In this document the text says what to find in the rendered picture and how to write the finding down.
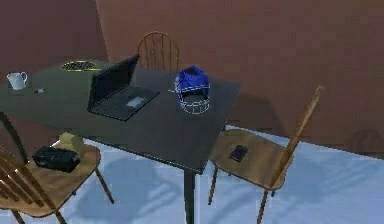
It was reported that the blue helmet with white cage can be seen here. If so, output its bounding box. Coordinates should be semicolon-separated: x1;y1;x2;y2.
174;65;212;116

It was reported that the dark green dining table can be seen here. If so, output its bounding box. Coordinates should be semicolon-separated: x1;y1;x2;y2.
0;59;242;224

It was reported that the black phone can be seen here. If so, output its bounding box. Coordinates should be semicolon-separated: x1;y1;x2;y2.
228;144;249;163

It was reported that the brown wooden chair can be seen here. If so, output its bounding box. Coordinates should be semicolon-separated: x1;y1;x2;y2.
0;141;115;224
207;85;326;224
136;31;181;73

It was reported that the black laptop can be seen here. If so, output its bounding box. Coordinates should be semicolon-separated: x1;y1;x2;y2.
86;53;161;123

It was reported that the beige cloth lump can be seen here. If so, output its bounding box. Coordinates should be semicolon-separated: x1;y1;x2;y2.
53;132;86;155

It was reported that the black box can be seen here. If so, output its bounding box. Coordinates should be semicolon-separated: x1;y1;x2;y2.
31;145;81;174

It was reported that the white pitcher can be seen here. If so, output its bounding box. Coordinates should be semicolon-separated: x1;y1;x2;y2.
6;71;29;91

